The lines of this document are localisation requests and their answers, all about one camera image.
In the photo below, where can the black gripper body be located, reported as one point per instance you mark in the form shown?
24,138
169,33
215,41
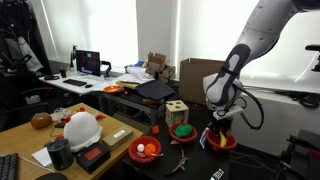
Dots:
221,124

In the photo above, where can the yellow banana toy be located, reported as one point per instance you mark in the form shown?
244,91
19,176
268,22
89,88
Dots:
223,141

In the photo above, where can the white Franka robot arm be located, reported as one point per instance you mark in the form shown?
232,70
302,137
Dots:
260,33

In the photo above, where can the red bowl with red block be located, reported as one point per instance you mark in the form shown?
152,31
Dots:
213,143

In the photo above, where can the red bowl with green toy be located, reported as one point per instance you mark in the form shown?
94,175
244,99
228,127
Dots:
191,138

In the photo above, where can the green toy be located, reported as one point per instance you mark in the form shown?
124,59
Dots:
182,130

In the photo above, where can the red bowl with orange ball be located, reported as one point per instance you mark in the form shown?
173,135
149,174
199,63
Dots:
133,155

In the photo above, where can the white blue toothpaste tube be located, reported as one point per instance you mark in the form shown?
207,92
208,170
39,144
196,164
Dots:
203,139

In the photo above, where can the wooden shape sorter box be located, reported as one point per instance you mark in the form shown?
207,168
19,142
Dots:
176,113

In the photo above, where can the large cardboard box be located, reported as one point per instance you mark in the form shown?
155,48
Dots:
196,80

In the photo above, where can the orange ball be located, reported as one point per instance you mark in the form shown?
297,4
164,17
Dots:
150,149

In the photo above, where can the small white ball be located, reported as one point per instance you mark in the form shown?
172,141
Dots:
140,147

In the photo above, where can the open small cardboard box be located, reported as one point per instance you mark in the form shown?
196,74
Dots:
160,66

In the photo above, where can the grey metal table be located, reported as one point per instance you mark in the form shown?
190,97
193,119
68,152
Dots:
133,101

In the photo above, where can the pile of white papers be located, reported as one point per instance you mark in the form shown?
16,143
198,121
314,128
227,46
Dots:
138,73

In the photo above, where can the small brown cardboard box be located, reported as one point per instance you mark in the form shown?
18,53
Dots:
116,137

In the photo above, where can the black box with red label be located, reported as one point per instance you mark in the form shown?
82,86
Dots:
93,158

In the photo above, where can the white plush chicken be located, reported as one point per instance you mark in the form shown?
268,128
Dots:
81,131

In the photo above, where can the black computer mouse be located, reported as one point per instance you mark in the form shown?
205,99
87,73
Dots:
88,85

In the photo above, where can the black monitor with lit screen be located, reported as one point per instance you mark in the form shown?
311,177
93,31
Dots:
88,62

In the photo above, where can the black keyboard on white desk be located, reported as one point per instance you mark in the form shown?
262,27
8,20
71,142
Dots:
75,82

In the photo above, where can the clear glass jar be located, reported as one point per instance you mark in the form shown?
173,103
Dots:
60,114

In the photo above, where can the black cylindrical case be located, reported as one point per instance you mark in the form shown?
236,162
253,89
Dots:
60,155

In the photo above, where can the white desk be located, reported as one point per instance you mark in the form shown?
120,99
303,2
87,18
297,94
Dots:
60,85

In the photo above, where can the black mug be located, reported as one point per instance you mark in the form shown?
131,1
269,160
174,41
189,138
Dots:
63,72

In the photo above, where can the brown ball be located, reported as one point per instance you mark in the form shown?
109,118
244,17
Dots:
41,120

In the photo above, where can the white paper sheet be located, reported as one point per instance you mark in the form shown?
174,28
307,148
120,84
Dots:
41,156

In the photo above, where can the wooden desk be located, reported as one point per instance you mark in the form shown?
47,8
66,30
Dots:
20,140

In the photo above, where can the black office chair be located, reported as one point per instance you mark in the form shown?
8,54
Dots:
20,106

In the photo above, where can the black keyboard on wooden desk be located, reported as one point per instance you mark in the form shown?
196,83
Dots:
8,166

